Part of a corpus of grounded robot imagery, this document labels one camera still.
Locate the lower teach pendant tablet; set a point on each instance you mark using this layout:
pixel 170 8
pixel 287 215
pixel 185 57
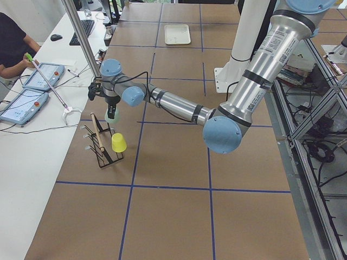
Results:
pixel 24 107

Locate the white tray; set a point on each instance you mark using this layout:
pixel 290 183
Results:
pixel 177 34

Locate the yellow cup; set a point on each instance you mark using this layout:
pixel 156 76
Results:
pixel 119 144

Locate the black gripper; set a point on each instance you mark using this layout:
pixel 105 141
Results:
pixel 111 101

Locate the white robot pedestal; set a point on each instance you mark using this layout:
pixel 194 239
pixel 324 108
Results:
pixel 252 29

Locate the black computer mouse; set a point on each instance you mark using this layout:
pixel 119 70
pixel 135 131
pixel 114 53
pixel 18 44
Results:
pixel 55 37

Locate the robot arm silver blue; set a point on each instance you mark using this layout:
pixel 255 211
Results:
pixel 226 124

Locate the light green cup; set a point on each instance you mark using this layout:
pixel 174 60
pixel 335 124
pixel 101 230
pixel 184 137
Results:
pixel 116 117

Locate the pink reacher stick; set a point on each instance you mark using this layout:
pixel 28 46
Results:
pixel 67 109

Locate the wooden stick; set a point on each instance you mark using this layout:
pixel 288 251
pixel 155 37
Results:
pixel 97 132

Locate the black wire cup rack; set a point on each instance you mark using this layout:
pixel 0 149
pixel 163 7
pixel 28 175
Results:
pixel 104 159

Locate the stack of books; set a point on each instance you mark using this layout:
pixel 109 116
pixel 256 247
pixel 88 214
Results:
pixel 296 70

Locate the aluminium frame post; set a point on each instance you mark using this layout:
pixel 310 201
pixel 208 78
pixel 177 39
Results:
pixel 84 43

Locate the person in black shirt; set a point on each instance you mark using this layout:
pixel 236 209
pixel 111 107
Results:
pixel 15 44

